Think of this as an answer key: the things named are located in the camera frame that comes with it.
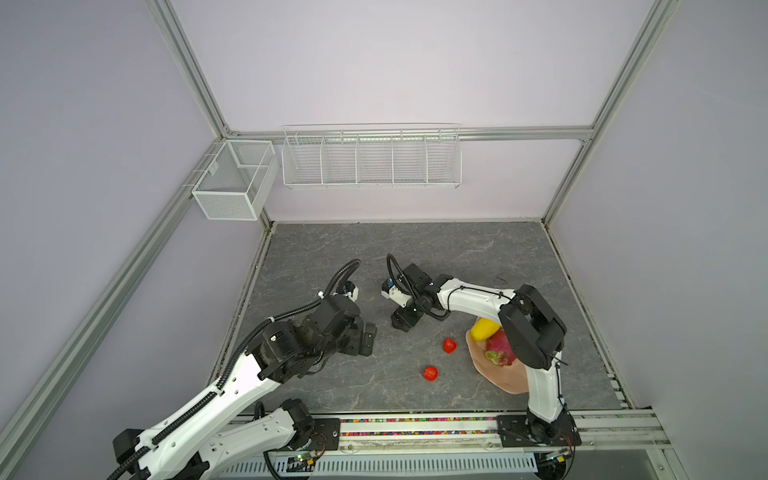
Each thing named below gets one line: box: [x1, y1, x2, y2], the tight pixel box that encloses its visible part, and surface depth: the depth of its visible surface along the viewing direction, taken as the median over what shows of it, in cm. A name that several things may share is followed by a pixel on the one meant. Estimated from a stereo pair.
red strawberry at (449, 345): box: [443, 337, 457, 354], surface depth 89 cm
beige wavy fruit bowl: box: [465, 328, 529, 394], surface depth 83 cm
